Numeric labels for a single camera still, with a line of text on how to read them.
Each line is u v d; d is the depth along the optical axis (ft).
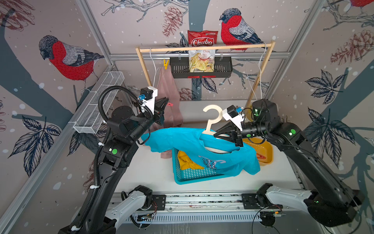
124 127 1.29
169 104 1.89
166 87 2.65
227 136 1.78
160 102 1.74
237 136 1.56
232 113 1.53
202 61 2.81
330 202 1.22
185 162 2.76
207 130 1.78
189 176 2.69
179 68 3.11
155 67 2.15
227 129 1.70
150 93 1.40
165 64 2.56
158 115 1.56
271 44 2.04
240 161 1.95
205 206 2.39
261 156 2.90
